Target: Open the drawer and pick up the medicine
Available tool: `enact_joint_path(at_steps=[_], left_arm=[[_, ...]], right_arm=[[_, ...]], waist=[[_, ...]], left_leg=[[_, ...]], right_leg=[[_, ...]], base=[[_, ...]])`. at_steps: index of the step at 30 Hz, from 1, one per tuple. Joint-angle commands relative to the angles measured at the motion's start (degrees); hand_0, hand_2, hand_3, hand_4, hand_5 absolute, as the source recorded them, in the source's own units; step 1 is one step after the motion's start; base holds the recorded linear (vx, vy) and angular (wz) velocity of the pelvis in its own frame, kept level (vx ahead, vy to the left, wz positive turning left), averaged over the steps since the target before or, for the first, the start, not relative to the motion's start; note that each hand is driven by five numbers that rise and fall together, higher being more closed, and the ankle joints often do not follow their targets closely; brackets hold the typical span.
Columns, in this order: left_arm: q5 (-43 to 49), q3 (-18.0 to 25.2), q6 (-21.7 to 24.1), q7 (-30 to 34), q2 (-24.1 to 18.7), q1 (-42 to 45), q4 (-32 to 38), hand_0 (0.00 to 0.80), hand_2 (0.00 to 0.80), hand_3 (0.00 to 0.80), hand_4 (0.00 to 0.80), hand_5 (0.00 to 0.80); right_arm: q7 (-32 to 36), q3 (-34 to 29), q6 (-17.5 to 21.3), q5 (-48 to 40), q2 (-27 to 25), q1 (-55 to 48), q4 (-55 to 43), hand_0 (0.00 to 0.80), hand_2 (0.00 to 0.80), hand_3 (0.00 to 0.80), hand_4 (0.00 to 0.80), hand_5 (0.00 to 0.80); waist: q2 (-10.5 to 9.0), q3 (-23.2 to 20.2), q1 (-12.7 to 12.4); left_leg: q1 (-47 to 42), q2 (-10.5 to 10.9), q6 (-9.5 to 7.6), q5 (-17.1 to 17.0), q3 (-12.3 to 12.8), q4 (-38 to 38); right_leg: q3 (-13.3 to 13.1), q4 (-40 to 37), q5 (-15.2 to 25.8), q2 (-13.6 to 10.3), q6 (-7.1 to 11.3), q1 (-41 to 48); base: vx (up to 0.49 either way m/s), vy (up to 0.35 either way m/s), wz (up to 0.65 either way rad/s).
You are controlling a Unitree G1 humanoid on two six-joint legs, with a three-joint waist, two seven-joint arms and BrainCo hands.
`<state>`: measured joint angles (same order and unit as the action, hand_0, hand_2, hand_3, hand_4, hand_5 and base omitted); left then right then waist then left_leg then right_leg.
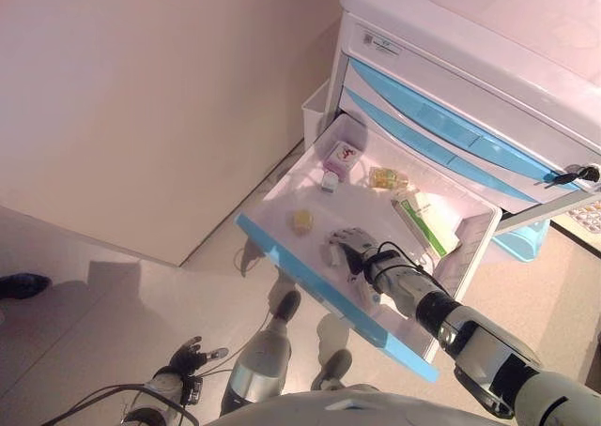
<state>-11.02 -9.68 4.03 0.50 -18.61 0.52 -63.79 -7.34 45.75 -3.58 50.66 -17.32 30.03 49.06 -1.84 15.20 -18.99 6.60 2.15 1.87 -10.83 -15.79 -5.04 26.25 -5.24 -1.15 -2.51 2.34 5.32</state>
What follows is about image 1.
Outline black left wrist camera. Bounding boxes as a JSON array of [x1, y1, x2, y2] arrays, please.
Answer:
[[185, 376, 204, 406]]

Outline translucent white side bin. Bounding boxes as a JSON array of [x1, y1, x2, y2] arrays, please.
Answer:
[[300, 78, 330, 151]]

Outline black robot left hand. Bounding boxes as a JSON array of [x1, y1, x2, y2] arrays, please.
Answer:
[[169, 335, 230, 376]]

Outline green and white medicine box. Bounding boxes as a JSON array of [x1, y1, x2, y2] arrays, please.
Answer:
[[390, 189, 464, 261]]

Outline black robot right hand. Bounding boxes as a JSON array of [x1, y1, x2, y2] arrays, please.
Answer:
[[321, 226, 381, 286]]

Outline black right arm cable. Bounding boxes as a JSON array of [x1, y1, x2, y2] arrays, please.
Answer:
[[378, 241, 433, 277]]

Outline silver robot leg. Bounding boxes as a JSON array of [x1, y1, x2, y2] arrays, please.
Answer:
[[220, 289, 301, 413], [309, 348, 353, 392]]

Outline pink medicine box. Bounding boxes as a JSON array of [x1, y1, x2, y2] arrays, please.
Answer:
[[323, 139, 362, 183]]

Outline dark person shoe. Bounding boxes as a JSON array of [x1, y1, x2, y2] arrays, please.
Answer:
[[0, 272, 53, 301]]

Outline silver robot right leg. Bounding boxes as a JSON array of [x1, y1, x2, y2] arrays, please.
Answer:
[[309, 348, 353, 392]]

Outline white medical cart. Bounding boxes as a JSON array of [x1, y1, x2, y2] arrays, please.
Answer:
[[323, 0, 601, 239]]

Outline grey robot torso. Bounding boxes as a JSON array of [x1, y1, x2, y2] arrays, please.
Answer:
[[201, 383, 470, 426]]

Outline small yellow medicine cup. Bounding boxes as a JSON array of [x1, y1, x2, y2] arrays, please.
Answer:
[[291, 208, 315, 235]]

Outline silver robot left leg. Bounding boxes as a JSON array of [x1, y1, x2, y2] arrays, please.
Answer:
[[220, 289, 301, 413]]

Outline blue fronted cart drawer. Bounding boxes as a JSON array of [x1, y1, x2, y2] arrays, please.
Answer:
[[340, 85, 555, 214], [234, 111, 503, 385], [345, 54, 593, 192]]

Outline cart label sticker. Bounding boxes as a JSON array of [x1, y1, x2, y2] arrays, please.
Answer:
[[361, 29, 401, 59]]

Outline black keys in lock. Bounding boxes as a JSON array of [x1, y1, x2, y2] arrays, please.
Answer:
[[547, 162, 601, 189]]

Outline white bin with blue lid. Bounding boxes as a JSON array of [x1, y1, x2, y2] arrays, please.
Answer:
[[491, 219, 550, 264]]

